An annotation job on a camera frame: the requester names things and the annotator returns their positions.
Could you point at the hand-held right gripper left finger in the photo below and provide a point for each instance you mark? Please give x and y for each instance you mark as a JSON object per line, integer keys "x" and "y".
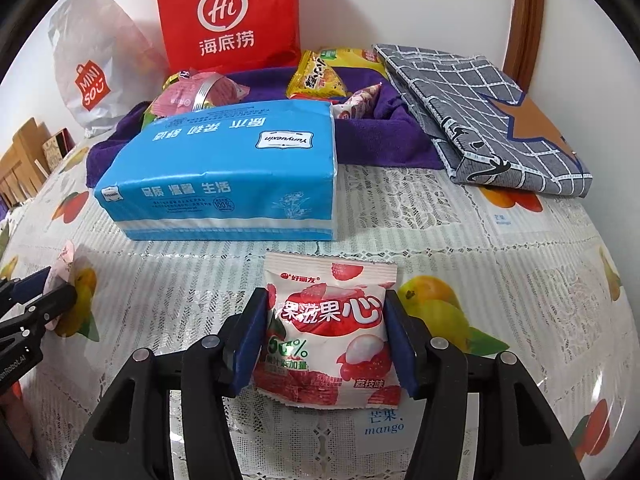
{"x": 252, "y": 345}

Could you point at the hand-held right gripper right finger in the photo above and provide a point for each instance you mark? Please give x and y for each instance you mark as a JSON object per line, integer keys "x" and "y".
{"x": 400, "y": 345}

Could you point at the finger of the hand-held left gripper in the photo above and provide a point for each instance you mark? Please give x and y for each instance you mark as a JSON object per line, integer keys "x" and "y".
{"x": 27, "y": 282}
{"x": 50, "y": 305}

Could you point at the red white lychee gummy packet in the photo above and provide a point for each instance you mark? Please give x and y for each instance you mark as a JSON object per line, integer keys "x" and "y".
{"x": 325, "y": 340}

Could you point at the blue tissue pack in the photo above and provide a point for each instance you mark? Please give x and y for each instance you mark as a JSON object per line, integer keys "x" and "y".
{"x": 220, "y": 175}

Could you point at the green triangular snack packet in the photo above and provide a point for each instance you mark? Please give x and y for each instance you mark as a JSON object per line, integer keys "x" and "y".
{"x": 150, "y": 117}

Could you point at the pink cake packet fork print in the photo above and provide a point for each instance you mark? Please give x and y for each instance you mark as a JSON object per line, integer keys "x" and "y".
{"x": 185, "y": 97}

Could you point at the pink white stick snack packet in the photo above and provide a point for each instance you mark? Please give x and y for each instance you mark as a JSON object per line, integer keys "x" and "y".
{"x": 357, "y": 102}

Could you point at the pink and yellow snack packet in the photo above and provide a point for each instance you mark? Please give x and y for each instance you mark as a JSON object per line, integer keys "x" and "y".
{"x": 177, "y": 79}

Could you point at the yellow triangular snack packet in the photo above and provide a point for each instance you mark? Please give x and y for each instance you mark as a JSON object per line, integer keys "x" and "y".
{"x": 315, "y": 77}

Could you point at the fruit print tablecloth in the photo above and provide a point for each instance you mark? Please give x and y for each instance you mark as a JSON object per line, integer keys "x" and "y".
{"x": 450, "y": 240}

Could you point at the wooden headboard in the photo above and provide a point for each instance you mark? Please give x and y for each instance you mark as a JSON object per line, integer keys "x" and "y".
{"x": 25, "y": 160}

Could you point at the brown patterned box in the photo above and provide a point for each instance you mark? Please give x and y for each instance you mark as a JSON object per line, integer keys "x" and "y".
{"x": 52, "y": 150}

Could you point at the purple towel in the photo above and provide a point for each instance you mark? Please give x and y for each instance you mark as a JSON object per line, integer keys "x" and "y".
{"x": 380, "y": 140}

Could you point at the grey plastic shopping bag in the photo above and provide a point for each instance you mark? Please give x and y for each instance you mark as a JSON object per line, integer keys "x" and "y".
{"x": 100, "y": 75}

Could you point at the grey checked folded cloth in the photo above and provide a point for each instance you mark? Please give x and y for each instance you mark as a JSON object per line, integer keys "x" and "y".
{"x": 475, "y": 110}

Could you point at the yellow snack bag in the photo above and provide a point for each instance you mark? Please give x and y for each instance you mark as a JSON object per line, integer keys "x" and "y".
{"x": 350, "y": 57}

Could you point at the red paper bag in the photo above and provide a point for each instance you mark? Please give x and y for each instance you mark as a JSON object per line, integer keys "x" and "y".
{"x": 225, "y": 20}

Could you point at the brown wooden door frame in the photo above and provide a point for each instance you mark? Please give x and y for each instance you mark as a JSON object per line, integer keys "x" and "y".
{"x": 525, "y": 15}

